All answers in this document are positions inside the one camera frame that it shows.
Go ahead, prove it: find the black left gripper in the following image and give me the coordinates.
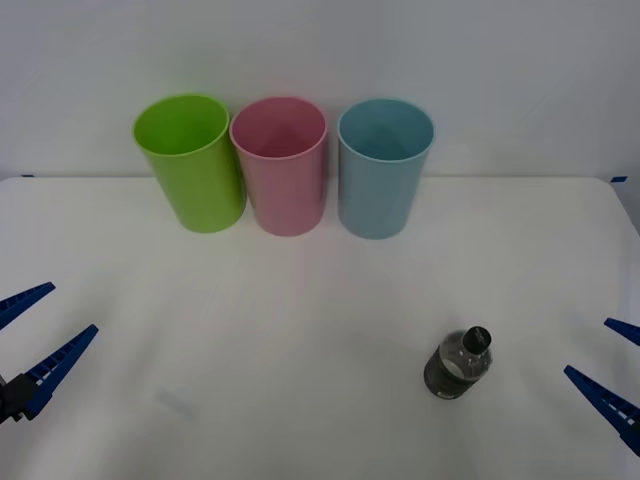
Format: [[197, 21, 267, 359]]
[[0, 282, 100, 421]]

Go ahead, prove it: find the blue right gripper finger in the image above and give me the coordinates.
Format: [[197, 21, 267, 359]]
[[603, 317, 640, 347], [563, 364, 640, 457]]

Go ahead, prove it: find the dark plastic bottle black cap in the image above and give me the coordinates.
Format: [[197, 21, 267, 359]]
[[423, 324, 496, 401]]

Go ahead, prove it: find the green plastic bin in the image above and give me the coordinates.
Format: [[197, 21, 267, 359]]
[[131, 93, 247, 234]]

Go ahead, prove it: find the pale blue plastic bin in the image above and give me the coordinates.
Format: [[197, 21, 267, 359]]
[[336, 97, 436, 240]]

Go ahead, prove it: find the pink plastic bin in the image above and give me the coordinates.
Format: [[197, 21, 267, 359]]
[[229, 96, 330, 237]]

